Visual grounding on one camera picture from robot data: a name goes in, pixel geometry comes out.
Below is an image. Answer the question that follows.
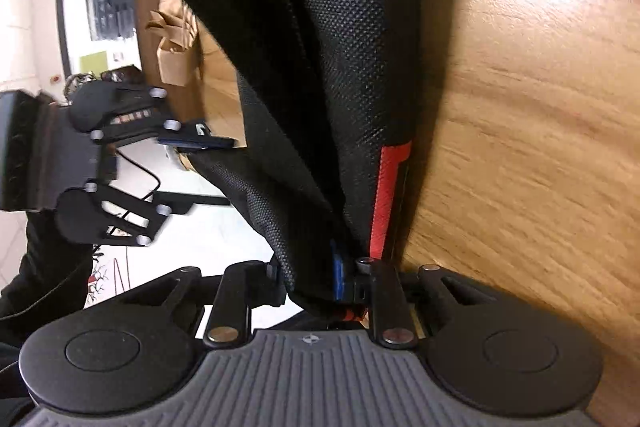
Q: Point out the thin black cable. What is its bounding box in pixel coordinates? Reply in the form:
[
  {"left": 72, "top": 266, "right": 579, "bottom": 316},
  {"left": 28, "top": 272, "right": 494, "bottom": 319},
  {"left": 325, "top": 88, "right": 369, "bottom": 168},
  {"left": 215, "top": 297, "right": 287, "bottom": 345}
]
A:
[{"left": 112, "top": 147, "right": 162, "bottom": 228}]

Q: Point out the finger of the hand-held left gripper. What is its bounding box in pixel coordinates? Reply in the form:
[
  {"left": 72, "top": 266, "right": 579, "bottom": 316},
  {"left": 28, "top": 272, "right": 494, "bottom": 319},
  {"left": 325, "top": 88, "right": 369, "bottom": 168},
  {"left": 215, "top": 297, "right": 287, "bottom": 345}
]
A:
[
  {"left": 90, "top": 84, "right": 238, "bottom": 154},
  {"left": 84, "top": 179, "right": 174, "bottom": 248}
]

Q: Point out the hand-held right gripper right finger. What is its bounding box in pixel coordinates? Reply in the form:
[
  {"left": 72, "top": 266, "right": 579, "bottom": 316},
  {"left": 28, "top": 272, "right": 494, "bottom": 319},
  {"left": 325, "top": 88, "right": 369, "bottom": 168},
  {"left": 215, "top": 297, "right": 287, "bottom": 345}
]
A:
[{"left": 329, "top": 241, "right": 501, "bottom": 350}]

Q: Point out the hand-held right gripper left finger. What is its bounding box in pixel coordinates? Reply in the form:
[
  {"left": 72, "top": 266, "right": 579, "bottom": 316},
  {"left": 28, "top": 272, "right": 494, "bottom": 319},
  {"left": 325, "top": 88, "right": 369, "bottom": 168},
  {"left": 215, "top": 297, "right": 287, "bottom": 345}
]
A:
[{"left": 120, "top": 259, "right": 296, "bottom": 350}]

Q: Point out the black shopping bag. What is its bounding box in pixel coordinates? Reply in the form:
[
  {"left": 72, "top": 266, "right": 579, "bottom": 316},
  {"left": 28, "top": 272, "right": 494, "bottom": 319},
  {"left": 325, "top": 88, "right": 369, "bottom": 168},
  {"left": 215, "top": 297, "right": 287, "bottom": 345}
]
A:
[{"left": 110, "top": 0, "right": 453, "bottom": 320}]

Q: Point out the person's black clothing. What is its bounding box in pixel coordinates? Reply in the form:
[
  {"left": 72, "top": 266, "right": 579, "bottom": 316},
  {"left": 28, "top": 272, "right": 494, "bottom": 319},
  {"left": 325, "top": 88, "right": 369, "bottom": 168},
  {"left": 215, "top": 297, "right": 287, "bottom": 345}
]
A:
[{"left": 0, "top": 207, "right": 98, "bottom": 413}]

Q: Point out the brown paper bag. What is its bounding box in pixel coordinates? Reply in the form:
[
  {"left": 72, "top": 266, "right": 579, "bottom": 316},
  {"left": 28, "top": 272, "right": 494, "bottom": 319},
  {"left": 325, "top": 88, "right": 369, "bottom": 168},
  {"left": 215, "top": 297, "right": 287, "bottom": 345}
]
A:
[{"left": 145, "top": 0, "right": 202, "bottom": 88}]

